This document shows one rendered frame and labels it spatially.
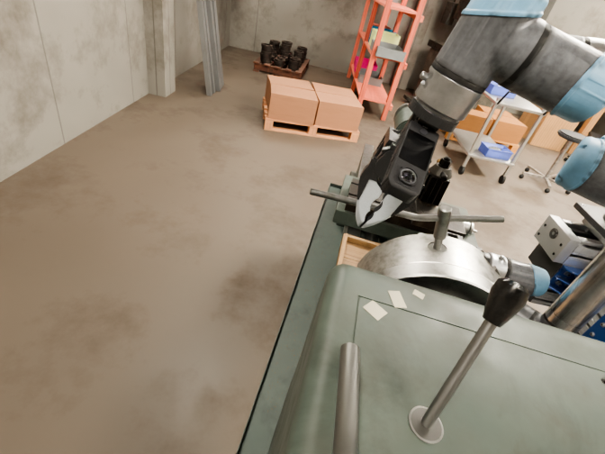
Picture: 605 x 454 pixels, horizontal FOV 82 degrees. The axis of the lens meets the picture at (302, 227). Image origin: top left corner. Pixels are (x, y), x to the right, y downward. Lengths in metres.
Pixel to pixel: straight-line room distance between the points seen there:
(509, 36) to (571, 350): 0.41
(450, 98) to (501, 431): 0.38
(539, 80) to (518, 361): 0.34
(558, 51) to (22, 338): 2.11
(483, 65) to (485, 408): 0.39
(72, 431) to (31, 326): 0.59
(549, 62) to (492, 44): 0.06
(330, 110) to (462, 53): 3.80
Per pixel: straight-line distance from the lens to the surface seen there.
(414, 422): 0.42
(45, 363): 2.00
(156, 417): 1.77
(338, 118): 4.32
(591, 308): 1.03
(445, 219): 0.65
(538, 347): 0.59
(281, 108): 4.18
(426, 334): 0.50
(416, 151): 0.49
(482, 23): 0.49
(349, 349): 0.41
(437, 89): 0.50
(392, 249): 0.71
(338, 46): 7.86
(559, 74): 0.51
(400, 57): 5.33
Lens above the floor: 1.60
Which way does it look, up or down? 36 degrees down
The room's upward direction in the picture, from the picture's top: 14 degrees clockwise
